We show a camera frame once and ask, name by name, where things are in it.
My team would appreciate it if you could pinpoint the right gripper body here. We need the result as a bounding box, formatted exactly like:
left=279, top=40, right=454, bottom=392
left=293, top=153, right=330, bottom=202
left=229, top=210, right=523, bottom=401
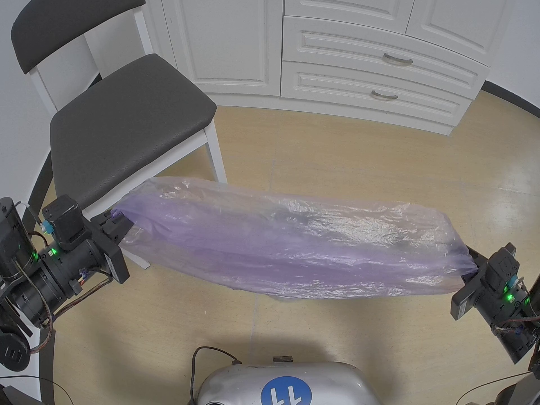
left=451, top=268, right=528, bottom=326

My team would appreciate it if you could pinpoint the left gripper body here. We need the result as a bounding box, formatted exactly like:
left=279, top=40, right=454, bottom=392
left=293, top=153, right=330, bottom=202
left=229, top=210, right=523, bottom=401
left=40, top=217, right=131, bottom=298

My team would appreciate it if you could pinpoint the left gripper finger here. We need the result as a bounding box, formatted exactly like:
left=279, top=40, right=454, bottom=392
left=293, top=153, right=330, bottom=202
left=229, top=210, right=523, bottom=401
left=103, top=217, right=132, bottom=244
left=90, top=210, right=123, bottom=227

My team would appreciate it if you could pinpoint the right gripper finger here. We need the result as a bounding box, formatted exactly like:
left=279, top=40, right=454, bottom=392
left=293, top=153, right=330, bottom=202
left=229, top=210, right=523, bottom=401
left=465, top=245, right=490, bottom=270

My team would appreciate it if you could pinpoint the purple plastic bag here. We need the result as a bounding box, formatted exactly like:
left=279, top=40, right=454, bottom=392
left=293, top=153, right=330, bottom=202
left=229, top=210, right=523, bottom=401
left=111, top=176, right=475, bottom=299

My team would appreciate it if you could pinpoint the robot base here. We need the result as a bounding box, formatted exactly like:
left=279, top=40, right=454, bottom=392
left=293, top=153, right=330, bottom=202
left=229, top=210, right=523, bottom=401
left=198, top=355, right=382, bottom=405

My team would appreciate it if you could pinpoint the white chair with grey seat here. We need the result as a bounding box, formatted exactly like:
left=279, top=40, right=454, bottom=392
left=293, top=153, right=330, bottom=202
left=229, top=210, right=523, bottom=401
left=10, top=0, right=228, bottom=270

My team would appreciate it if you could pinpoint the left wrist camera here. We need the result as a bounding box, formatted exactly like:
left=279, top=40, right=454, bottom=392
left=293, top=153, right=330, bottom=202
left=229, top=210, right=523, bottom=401
left=41, top=195, right=93, bottom=251

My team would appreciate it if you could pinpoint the thin black cable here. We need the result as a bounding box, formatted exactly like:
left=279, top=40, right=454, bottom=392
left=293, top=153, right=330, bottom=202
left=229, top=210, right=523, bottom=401
left=460, top=374, right=528, bottom=405
left=0, top=375, right=72, bottom=405

